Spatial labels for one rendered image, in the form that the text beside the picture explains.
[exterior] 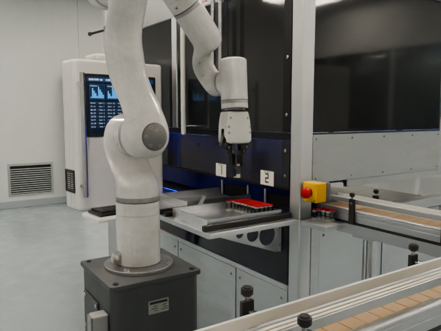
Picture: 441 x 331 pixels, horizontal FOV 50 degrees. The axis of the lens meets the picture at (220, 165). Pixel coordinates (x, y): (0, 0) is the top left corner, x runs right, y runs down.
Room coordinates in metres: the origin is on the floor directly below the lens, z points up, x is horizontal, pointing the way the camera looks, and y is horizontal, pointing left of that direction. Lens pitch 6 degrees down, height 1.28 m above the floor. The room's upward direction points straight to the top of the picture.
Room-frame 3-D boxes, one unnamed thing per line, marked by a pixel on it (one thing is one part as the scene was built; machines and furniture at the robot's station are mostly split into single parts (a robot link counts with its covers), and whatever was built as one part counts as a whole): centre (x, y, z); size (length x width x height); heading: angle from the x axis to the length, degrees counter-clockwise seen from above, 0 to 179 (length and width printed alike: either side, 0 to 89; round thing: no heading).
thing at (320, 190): (1.72, -0.36, 1.00); 0.08 x 0.07 x 0.07; 124
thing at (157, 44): (2.81, 0.40, 1.51); 0.49 x 0.01 x 0.59; 34
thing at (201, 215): (1.80, -0.02, 0.90); 0.34 x 0.26 x 0.04; 123
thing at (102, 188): (2.50, 0.57, 1.19); 0.50 x 0.19 x 0.78; 129
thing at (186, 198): (2.15, 0.07, 0.90); 0.34 x 0.26 x 0.04; 124
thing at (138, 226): (1.28, 0.23, 0.95); 0.19 x 0.19 x 0.18
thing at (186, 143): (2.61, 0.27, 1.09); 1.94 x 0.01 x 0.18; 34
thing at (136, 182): (1.30, 0.25, 1.16); 0.19 x 0.12 x 0.24; 36
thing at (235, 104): (1.47, -0.05, 1.31); 0.09 x 0.08 x 0.03; 127
